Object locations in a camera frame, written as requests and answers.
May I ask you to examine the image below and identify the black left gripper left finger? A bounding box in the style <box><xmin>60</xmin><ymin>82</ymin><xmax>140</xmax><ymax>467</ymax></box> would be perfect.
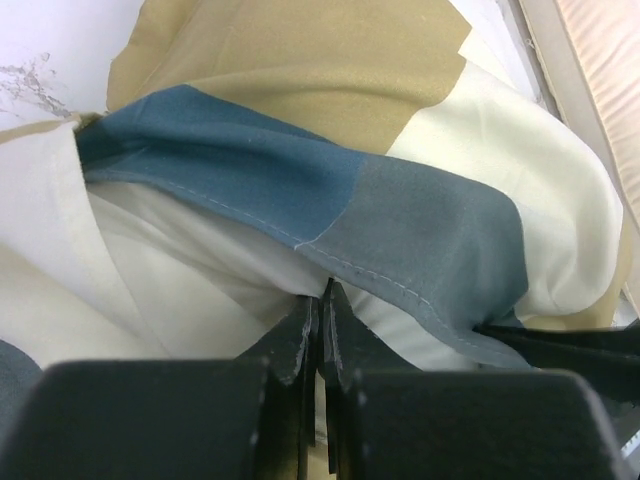
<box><xmin>1</xmin><ymin>298</ymin><xmax>319</xmax><ymax>479</ymax></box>

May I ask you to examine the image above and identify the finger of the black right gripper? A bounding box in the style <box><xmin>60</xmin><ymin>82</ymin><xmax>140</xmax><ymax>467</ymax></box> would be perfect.
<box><xmin>473</xmin><ymin>324</ymin><xmax>639</xmax><ymax>400</ymax></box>

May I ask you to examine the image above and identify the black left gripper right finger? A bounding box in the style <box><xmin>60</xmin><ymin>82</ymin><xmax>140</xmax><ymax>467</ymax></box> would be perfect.
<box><xmin>320</xmin><ymin>282</ymin><xmax>634</xmax><ymax>479</ymax></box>

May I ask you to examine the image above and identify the white pillow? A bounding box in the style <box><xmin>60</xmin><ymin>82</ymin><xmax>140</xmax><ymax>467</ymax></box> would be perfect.
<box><xmin>84</xmin><ymin>182</ymin><xmax>481</xmax><ymax>374</ymax></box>

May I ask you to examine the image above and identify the blue beige checkered pillowcase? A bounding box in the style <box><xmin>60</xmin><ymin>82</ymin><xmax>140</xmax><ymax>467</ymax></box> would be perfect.
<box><xmin>1</xmin><ymin>1</ymin><xmax>631</xmax><ymax>369</ymax></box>

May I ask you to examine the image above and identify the cream pillow with bear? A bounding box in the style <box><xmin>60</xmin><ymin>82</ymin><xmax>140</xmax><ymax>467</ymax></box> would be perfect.
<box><xmin>514</xmin><ymin>0</ymin><xmax>640</xmax><ymax>226</ymax></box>

